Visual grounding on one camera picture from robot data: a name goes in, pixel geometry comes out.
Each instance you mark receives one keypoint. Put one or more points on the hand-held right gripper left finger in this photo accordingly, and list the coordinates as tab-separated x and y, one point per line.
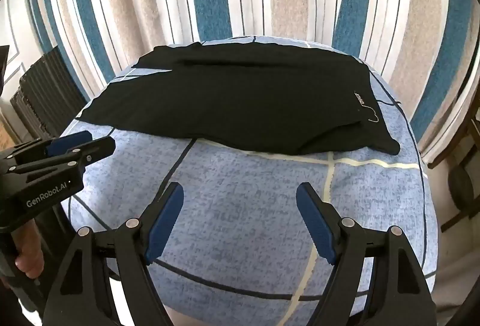
165	221

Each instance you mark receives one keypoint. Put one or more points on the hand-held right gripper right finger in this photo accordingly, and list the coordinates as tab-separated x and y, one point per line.
317	221

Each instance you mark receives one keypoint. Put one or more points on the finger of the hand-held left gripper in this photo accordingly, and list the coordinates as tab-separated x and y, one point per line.
93	149
67	143

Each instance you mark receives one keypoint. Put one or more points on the black pants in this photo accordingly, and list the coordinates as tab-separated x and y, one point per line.
243	104

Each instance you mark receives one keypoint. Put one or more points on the person's left hand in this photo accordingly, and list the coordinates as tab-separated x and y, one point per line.
28	258

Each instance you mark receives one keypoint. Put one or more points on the black ribbed case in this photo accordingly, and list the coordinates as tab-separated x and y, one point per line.
45	93

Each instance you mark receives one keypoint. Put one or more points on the blue checked blanket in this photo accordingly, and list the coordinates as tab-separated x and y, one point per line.
243	198

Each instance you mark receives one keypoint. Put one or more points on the dark wooden chair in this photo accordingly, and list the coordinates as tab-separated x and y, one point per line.
459	187

